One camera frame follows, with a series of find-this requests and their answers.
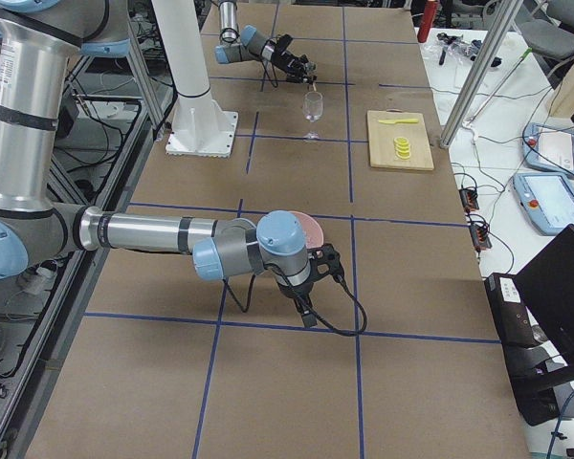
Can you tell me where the black monitor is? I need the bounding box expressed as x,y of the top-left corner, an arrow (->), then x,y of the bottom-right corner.
514,224 -> 574,372

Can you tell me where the yellow plastic knife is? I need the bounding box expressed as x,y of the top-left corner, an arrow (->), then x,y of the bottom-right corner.
377,118 -> 419,125

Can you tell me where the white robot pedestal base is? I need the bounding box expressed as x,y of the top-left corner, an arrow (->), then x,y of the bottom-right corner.
152,0 -> 238,158

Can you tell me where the orange terminal block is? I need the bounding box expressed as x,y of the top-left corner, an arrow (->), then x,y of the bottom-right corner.
459,187 -> 479,213
469,221 -> 492,252

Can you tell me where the teach pendant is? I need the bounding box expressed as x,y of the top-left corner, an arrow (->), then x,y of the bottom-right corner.
522,122 -> 574,178
513,172 -> 574,235

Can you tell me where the pink bowl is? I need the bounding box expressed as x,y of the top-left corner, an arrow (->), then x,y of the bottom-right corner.
291,210 -> 324,249

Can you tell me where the black box device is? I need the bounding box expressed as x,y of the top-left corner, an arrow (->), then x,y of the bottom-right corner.
484,273 -> 542,349

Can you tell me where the lower teach pendant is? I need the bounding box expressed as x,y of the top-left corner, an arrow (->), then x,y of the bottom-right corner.
513,172 -> 574,235

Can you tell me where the clear wine glass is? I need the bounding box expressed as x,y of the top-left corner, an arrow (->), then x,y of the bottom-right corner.
302,91 -> 324,142

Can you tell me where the upper teach pendant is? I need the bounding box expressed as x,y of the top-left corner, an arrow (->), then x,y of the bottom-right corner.
522,122 -> 574,178

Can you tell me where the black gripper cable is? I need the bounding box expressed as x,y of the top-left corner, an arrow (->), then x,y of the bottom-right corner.
222,267 -> 368,338

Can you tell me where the bamboo cutting board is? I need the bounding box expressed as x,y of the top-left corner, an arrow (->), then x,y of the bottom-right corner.
366,110 -> 434,171

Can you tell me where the aluminium frame post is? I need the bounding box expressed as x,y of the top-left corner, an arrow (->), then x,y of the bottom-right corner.
439,0 -> 522,149

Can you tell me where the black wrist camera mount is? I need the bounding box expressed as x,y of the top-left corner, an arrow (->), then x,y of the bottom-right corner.
308,243 -> 344,284

